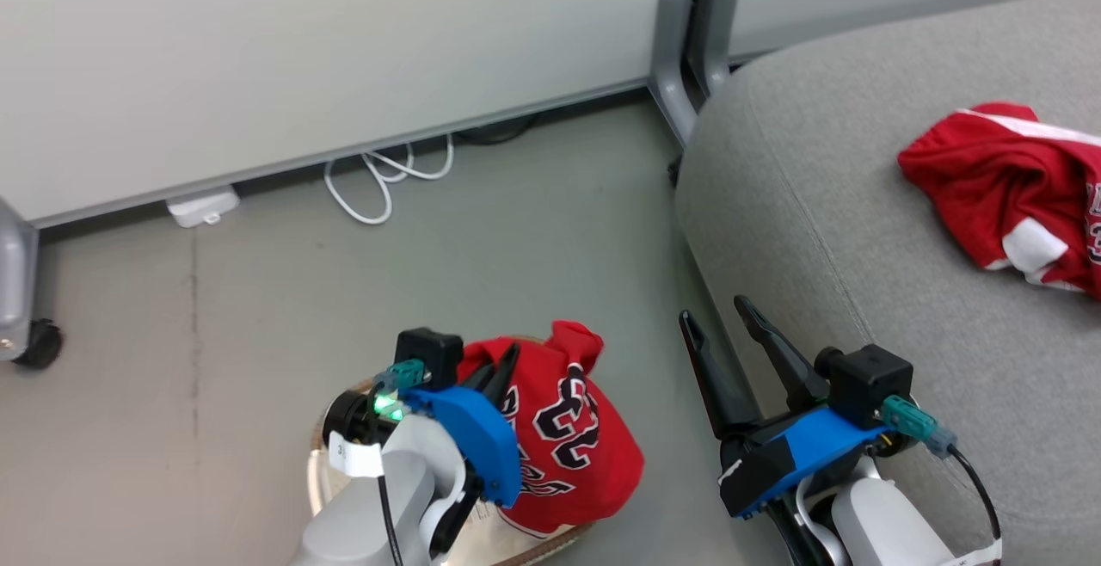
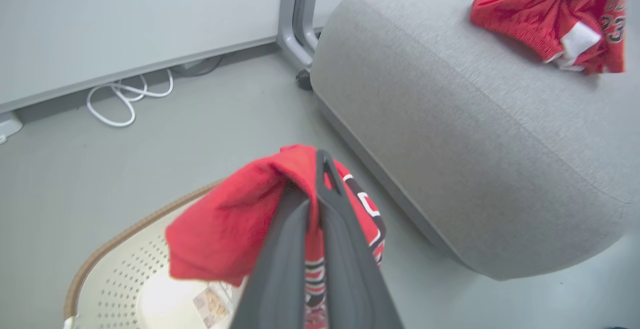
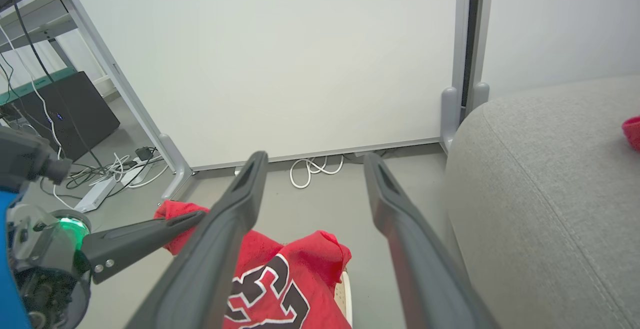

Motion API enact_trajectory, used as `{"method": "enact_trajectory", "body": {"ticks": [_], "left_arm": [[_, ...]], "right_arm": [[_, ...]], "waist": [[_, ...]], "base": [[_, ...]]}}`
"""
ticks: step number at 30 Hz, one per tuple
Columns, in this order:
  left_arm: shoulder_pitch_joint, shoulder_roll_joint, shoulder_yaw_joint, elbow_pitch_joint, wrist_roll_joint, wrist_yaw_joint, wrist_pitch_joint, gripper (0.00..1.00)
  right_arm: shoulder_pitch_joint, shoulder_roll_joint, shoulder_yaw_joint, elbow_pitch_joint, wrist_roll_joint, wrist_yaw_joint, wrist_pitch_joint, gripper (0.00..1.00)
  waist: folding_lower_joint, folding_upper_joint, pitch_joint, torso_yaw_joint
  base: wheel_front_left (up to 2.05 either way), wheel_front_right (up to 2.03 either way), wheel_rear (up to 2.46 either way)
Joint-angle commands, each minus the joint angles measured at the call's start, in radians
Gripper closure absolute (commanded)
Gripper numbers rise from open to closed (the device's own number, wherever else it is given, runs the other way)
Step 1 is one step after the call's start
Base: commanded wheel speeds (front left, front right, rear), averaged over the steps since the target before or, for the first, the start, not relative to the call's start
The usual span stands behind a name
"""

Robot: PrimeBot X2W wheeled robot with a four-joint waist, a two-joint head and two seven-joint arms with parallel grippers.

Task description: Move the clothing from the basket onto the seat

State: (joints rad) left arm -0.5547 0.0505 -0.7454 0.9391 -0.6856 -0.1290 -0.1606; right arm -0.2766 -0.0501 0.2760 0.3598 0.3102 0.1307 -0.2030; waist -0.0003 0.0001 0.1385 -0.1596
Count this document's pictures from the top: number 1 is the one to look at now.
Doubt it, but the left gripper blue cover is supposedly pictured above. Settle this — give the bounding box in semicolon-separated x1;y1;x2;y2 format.
400;341;524;554

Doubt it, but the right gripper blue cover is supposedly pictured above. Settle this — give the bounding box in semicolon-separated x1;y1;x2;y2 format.
678;294;889;520

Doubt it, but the red jersey number 23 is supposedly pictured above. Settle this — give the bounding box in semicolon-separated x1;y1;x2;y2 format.
456;320;646;540

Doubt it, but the red garment with white stripe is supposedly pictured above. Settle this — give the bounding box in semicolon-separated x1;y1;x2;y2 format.
896;102;1101;301

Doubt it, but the grey fabric sofa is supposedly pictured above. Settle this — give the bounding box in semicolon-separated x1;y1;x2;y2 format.
674;0;1101;566

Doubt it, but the beige plastic laundry basket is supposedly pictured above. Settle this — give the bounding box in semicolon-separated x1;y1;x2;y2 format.
308;334;596;566

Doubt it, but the white power adapter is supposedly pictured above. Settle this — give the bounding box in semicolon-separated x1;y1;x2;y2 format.
165;187;241;230

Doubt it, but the wide white partition panel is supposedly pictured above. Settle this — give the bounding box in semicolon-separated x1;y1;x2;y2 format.
0;0;708;230

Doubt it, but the large black caster wheel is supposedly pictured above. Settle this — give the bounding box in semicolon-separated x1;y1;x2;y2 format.
12;317;65;370

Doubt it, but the grey partition leg with caster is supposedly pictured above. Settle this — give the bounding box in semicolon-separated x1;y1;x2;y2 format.
0;196;40;362

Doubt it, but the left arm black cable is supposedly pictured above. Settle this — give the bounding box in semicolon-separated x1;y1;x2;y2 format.
372;360;428;566

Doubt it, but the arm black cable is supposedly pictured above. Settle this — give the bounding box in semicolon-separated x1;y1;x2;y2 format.
372;360;428;566
881;395;1005;566

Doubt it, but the looped white cable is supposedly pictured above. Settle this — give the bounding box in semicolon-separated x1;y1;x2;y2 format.
323;132;455;226

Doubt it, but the black floor cable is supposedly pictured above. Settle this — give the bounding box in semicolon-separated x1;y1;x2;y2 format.
454;114;540;147

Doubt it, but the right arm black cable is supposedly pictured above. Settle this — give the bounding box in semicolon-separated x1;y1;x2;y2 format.
881;395;1005;566

